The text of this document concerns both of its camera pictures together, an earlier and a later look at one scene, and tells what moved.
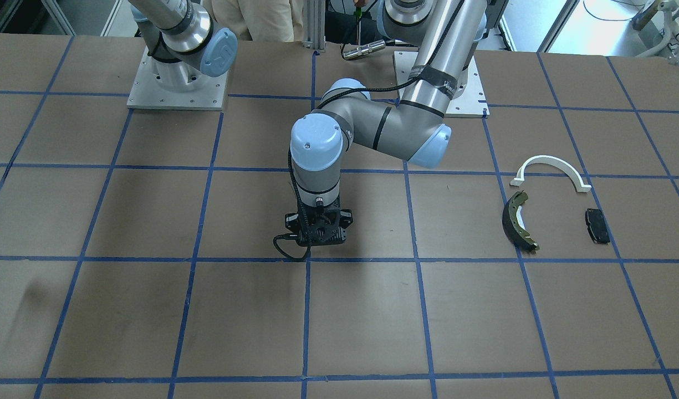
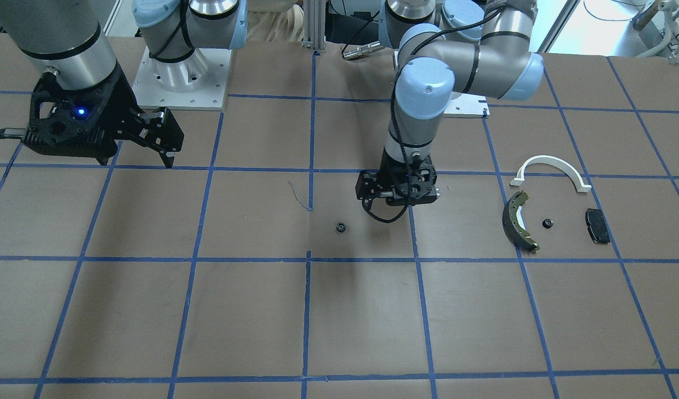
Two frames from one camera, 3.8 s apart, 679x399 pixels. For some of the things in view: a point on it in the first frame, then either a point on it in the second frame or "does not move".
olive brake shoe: (512, 225) does not move
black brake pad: (597, 226) does not move
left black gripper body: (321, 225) -> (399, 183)
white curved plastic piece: (571, 169) does not move
